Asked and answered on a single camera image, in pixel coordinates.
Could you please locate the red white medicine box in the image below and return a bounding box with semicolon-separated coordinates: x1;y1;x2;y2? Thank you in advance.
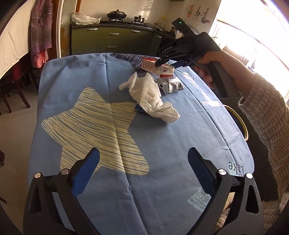
141;58;174;77

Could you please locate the silver foil wrapper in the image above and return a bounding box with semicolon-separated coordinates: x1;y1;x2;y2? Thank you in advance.
156;76;185;95

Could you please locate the blue white small carton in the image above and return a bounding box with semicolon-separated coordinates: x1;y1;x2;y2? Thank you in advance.
135;103;146;113

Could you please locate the right forearm knit sleeve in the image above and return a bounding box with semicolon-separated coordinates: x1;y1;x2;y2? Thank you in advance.
238;73;289;231

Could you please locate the yellow rimmed trash bin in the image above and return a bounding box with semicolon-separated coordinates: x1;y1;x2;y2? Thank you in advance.
224;105;249;141

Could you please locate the person right hand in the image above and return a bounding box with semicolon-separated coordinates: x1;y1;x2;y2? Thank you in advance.
194;50;257;97

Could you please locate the small steel pot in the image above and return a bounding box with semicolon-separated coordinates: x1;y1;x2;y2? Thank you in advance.
134;15;144;24

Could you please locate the black wok with lid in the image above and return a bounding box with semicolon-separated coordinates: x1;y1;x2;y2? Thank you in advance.
107;9;127;21

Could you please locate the clear plastic bag on counter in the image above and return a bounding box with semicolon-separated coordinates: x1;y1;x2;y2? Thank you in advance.
71;12;101;25

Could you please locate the glass sliding door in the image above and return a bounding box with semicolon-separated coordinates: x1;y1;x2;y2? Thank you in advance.
56;0;75;58

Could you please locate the blue star tablecloth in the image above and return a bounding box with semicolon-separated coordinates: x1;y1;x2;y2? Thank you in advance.
28;53;254;234

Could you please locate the dark wooden chair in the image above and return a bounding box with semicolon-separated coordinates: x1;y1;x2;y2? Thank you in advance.
1;56;31;113

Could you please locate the white hanging sheet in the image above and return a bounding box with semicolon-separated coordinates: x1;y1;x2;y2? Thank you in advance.
1;0;35;76

